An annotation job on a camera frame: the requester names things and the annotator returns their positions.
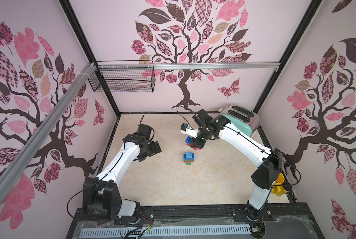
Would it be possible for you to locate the small dark blue lego brick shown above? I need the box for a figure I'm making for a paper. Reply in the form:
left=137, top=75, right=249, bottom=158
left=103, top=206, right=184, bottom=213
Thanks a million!
left=185, top=136, right=192, bottom=145

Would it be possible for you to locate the long blue lego brick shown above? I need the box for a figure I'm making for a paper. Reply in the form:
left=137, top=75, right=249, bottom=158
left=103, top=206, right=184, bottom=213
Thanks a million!
left=183, top=152, right=195, bottom=163

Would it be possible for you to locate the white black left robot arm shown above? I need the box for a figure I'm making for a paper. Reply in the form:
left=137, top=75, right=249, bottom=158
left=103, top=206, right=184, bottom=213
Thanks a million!
left=82, top=134, right=162, bottom=220

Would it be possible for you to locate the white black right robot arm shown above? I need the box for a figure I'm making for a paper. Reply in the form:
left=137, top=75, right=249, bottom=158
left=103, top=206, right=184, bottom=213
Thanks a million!
left=181, top=111, right=283, bottom=221

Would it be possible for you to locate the mint green toaster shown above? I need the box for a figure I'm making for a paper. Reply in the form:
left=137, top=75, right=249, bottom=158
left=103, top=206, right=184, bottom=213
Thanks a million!
left=220, top=104, right=260, bottom=137

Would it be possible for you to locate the yellow mug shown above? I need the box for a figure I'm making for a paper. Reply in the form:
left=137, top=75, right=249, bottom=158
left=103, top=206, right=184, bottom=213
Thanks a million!
left=271, top=173, right=288, bottom=197

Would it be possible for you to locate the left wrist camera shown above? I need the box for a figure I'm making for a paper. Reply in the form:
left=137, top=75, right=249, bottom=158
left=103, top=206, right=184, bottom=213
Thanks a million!
left=136, top=124, right=155, bottom=142

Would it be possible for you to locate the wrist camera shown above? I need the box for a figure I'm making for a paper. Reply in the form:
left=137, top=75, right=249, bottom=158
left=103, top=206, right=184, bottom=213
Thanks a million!
left=136, top=124, right=155, bottom=142
left=181, top=110, right=213, bottom=138

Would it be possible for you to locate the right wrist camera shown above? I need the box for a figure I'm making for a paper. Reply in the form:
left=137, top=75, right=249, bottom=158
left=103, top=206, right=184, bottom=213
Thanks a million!
left=181, top=110, right=213, bottom=138

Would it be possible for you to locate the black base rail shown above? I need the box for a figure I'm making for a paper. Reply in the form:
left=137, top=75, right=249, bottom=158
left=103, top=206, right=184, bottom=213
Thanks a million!
left=76, top=202, right=310, bottom=223

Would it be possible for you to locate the black wire basket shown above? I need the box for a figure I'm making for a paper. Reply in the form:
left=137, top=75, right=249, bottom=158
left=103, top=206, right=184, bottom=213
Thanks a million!
left=88, top=60, right=156, bottom=93

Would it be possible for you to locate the aluminium rail back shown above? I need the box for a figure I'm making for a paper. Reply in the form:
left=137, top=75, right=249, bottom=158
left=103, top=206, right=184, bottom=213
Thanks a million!
left=98, top=62, right=280, bottom=70

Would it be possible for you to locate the aluminium rail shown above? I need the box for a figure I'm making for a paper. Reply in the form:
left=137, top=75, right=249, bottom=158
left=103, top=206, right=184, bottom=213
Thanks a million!
left=98, top=62, right=280, bottom=70
left=0, top=63, right=98, bottom=205

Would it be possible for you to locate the white slotted cable duct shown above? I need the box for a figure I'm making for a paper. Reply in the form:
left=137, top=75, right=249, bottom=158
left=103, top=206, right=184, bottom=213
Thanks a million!
left=78, top=225, right=252, bottom=239

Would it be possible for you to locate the aluminium rail left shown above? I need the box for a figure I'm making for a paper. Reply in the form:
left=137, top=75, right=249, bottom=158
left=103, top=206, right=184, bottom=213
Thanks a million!
left=0, top=63, right=98, bottom=205

